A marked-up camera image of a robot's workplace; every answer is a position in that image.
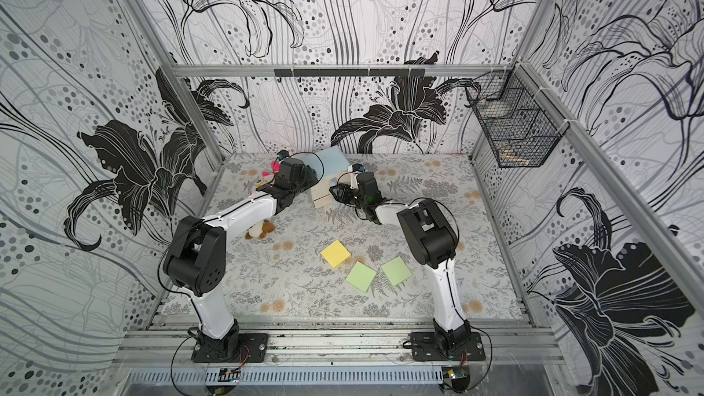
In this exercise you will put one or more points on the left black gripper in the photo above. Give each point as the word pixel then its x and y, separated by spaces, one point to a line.
pixel 310 175

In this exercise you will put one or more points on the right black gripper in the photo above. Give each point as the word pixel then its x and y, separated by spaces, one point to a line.
pixel 341 192

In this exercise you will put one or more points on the blue wooden drawer box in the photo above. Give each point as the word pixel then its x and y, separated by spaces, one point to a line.
pixel 330 165

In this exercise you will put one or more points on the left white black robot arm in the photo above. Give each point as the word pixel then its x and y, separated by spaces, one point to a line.
pixel 196 259

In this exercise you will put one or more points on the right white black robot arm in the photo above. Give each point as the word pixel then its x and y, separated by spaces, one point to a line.
pixel 433 243

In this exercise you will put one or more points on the yellow sticky note pad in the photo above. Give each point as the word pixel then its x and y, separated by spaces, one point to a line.
pixel 335 254

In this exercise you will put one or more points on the left green sticky note pad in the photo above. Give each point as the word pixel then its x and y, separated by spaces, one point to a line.
pixel 361 277

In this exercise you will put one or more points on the green sticky note pad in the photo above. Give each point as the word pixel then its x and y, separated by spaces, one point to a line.
pixel 361 277
pixel 396 271

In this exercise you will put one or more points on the right green sticky note pad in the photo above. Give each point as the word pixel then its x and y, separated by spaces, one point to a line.
pixel 396 271

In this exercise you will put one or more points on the pink white owl plush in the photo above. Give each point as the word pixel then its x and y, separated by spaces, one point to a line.
pixel 265 182

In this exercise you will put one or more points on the small brown dog plush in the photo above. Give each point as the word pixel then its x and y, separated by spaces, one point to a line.
pixel 260 230

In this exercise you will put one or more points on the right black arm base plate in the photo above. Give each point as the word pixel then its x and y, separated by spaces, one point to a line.
pixel 429 347

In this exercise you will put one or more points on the black wire basket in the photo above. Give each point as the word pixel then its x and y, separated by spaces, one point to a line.
pixel 517 127

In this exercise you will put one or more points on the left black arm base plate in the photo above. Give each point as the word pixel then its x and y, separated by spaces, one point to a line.
pixel 248 348

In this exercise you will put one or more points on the white slotted cable duct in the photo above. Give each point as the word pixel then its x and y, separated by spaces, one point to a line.
pixel 353 375

